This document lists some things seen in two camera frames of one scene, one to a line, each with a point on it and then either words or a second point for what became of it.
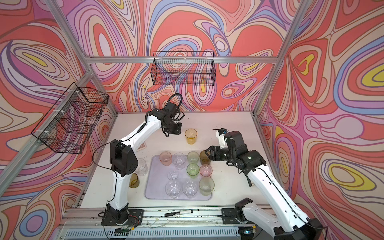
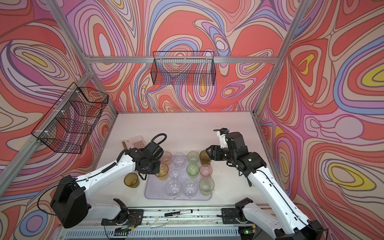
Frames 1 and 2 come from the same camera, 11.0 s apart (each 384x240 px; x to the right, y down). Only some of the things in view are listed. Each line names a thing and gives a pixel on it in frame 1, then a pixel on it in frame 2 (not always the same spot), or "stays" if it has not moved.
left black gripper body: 174,128 → 153,168
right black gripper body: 222,154 stays
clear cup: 179,160 stays
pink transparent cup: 206,170 stays
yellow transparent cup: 190,134 → 163,171
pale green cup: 192,157 stays
